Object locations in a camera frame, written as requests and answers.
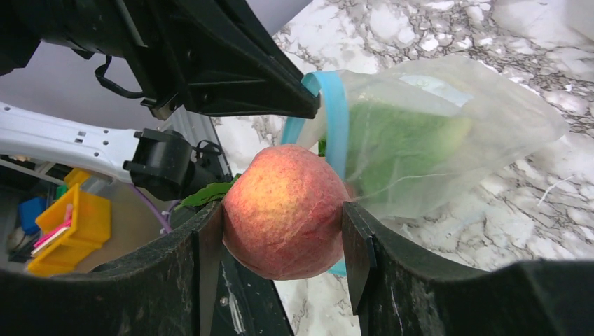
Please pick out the clear zip top bag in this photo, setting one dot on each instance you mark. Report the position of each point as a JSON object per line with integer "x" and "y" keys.
{"x": 509, "y": 122}

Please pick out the yellow storage bin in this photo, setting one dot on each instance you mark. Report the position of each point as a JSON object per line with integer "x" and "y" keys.
{"x": 75, "y": 225}

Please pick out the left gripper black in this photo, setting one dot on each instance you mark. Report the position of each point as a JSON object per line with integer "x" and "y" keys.
{"x": 114, "y": 28}

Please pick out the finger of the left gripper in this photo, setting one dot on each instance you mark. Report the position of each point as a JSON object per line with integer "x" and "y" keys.
{"x": 210, "y": 57}

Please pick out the blue storage bin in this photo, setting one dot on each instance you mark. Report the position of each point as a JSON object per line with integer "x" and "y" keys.
{"x": 28, "y": 212}

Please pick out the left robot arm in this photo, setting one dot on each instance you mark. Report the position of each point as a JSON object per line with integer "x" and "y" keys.
{"x": 162, "y": 162}

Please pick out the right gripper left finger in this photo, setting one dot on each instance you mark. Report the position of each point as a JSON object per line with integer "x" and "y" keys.
{"x": 167, "y": 287}

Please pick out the peach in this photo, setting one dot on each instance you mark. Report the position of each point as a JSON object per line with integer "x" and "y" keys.
{"x": 283, "y": 216}

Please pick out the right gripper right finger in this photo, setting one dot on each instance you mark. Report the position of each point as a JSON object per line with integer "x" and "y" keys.
{"x": 400, "y": 288}

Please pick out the green lettuce head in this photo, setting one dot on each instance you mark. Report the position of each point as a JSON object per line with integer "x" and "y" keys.
{"x": 386, "y": 149}

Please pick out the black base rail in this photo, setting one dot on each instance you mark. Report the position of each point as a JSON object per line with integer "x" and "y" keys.
{"x": 247, "y": 304}

